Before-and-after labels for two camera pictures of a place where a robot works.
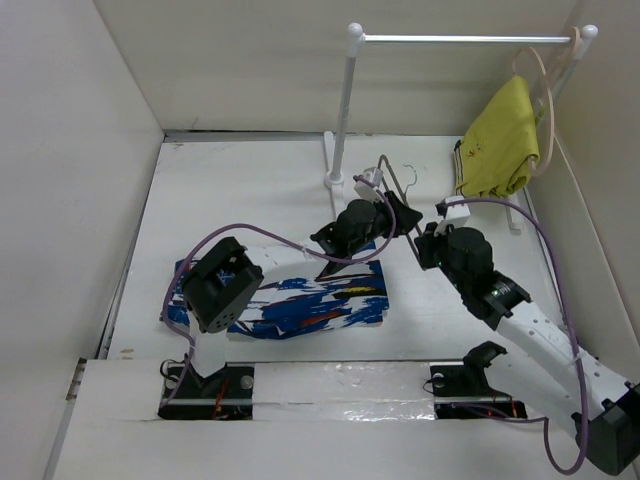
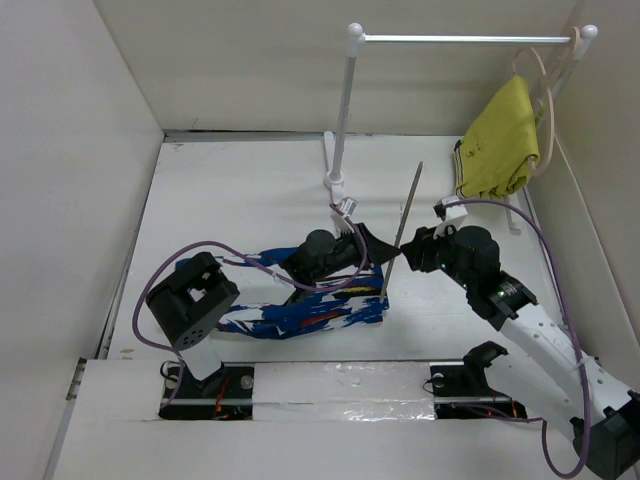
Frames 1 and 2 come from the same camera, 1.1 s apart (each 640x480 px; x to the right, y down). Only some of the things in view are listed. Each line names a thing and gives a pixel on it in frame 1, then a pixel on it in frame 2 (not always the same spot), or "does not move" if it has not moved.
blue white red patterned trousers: (291, 299) does not move
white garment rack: (356, 35) does not move
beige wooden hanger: (552, 106) does not move
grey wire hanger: (395, 181) to (405, 217)
